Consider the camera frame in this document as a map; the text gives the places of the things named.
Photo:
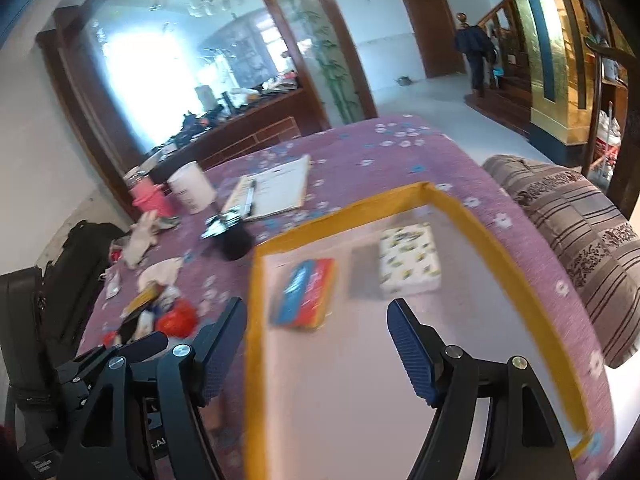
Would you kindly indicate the black pen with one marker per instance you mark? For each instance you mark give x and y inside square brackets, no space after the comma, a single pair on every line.
[250,199]

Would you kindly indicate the brown wooden door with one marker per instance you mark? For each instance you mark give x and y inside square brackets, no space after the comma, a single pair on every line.
[430,30]

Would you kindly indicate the white patterned tissue pack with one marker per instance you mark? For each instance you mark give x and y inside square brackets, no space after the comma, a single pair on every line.
[410,260]

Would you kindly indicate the yellow-rimmed cardboard box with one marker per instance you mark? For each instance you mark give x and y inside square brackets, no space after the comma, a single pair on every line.
[325,385]

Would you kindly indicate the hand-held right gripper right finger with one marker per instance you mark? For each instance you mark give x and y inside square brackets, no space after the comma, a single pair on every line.
[410,355]

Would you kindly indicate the black suitcase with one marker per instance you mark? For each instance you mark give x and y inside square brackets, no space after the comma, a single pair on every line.
[65,285]

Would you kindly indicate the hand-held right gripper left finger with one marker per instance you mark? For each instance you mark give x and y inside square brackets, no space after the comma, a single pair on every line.
[220,355]

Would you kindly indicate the white plastic jar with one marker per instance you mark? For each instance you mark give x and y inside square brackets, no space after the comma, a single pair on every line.
[190,187]

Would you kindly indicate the red plastic bag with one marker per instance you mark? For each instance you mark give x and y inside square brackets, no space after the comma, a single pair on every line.
[177,320]

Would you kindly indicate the wooden staircase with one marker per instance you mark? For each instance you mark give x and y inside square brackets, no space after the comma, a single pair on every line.
[505,100]

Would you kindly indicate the pink bottle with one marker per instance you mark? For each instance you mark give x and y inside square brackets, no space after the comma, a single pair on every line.
[150,200]

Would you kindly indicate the dark wooden chair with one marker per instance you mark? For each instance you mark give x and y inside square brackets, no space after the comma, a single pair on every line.
[595,110]

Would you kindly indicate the white wrapper packet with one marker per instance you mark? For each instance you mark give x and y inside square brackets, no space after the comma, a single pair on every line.
[111,285]

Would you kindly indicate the paper notebook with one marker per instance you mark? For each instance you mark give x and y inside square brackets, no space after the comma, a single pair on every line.
[280,185]

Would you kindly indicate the striped brown cushion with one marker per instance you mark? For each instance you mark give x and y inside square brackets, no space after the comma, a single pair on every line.
[575,240]

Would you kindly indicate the red and blue cloth pack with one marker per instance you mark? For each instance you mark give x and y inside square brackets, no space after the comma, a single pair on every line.
[305,292]

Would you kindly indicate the black cylindrical motor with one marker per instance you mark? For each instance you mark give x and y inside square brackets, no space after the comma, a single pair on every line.
[235,242]

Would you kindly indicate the wooden counter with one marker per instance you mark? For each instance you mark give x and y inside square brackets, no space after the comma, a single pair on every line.
[250,125]

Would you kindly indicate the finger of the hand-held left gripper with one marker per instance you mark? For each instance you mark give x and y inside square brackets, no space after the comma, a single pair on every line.
[145,344]

